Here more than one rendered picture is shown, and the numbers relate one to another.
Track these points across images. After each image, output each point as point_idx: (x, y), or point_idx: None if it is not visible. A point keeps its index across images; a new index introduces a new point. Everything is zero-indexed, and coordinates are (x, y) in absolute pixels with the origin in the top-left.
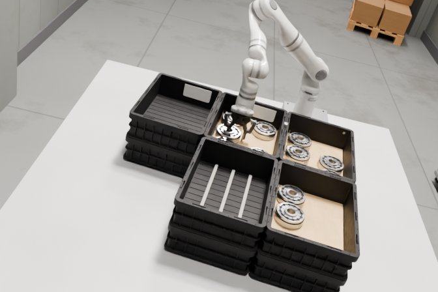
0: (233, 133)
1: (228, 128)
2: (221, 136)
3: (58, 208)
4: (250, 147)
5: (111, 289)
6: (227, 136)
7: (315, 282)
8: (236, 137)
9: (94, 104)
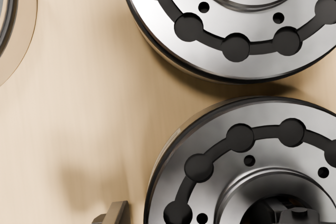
0: (220, 194)
1: (299, 208)
2: (306, 101)
3: None
4: (27, 171)
5: None
6: (261, 105)
7: None
8: (164, 162)
9: None
